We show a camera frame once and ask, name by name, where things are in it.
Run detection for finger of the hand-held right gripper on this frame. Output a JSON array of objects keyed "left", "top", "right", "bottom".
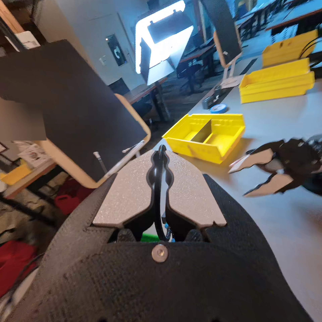
[
  {"left": 242, "top": 173, "right": 294, "bottom": 198},
  {"left": 228, "top": 148, "right": 275, "bottom": 174}
]

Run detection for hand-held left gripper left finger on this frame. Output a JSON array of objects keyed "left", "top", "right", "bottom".
[{"left": 92, "top": 150, "right": 156, "bottom": 228}]

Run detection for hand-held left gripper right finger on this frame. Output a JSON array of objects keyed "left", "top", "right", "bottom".
[{"left": 165, "top": 150, "right": 227, "bottom": 229}]

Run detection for thin black cable green plugs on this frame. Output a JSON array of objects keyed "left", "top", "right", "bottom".
[{"left": 153, "top": 145, "right": 174, "bottom": 242}]

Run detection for red plastic bin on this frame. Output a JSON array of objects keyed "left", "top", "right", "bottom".
[
  {"left": 54, "top": 178, "right": 94, "bottom": 216},
  {"left": 0, "top": 240, "right": 39, "bottom": 298}
]

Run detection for blue tape roll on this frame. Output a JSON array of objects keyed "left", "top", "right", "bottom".
[{"left": 209, "top": 103, "right": 229, "bottom": 114}]

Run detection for small black device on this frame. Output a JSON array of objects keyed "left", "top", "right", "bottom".
[{"left": 202, "top": 86, "right": 222, "bottom": 110}]

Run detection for stack of nested yellow bins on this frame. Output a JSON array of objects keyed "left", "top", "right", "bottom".
[{"left": 238, "top": 58, "right": 315, "bottom": 104}]

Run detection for black board on white stand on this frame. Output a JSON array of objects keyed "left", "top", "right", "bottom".
[
  {"left": 201, "top": 0, "right": 243, "bottom": 82},
  {"left": 0, "top": 40, "right": 151, "bottom": 189}
]

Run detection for printed white card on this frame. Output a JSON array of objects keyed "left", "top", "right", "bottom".
[{"left": 18, "top": 143, "right": 49, "bottom": 168}]

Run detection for black phone sign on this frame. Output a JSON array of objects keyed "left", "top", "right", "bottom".
[{"left": 106, "top": 34, "right": 127, "bottom": 67}]

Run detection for bright studio light panel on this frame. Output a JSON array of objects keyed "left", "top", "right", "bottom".
[{"left": 135, "top": 0, "right": 195, "bottom": 86}]

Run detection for yellow plastic bin with cable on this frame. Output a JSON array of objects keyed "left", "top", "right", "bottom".
[{"left": 262, "top": 30, "right": 319, "bottom": 68}]

